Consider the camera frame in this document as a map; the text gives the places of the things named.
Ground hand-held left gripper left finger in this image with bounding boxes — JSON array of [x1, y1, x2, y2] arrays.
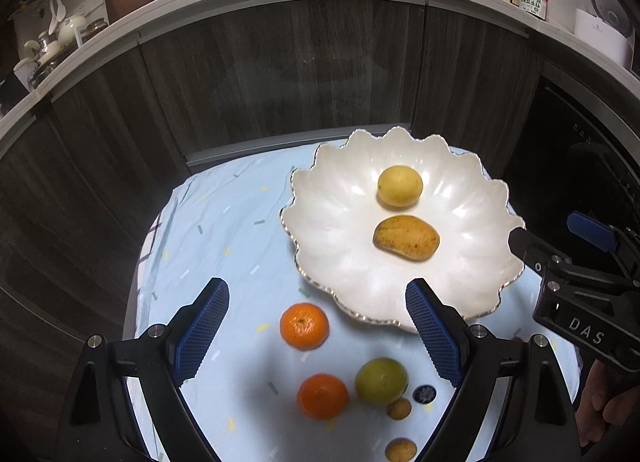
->
[[54, 278, 230, 462]]

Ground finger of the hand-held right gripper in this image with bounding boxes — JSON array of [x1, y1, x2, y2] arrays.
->
[[567, 211, 640, 288], [507, 227, 573, 275]]

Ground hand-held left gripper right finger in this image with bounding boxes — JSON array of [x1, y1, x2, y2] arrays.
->
[[405, 278, 583, 462]]

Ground green round citrus fruit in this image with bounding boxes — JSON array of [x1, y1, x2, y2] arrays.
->
[[354, 357, 409, 405]]

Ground orange mandarin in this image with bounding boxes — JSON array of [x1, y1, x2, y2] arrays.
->
[[279, 303, 330, 350], [296, 373, 350, 419]]

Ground white scalloped plate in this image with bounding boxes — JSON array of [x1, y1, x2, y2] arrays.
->
[[279, 126, 527, 334]]

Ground person's right hand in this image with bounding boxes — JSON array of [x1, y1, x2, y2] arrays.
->
[[580, 359, 640, 449]]

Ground black built-in appliance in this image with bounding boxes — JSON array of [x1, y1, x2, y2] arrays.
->
[[500, 62, 640, 293]]

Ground yellow brown mango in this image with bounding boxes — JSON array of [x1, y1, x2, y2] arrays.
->
[[372, 215, 441, 261]]

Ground light blue patterned tablecloth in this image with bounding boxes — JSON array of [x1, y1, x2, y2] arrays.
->
[[122, 139, 586, 462]]

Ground yellow lemon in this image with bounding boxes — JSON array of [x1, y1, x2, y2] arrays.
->
[[376, 165, 424, 208]]

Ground dark wood cabinet door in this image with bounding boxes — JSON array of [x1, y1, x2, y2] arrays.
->
[[412, 0, 546, 180], [137, 0, 426, 163]]

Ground white rice cooker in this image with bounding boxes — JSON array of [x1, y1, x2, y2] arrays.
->
[[574, 0, 637, 68]]

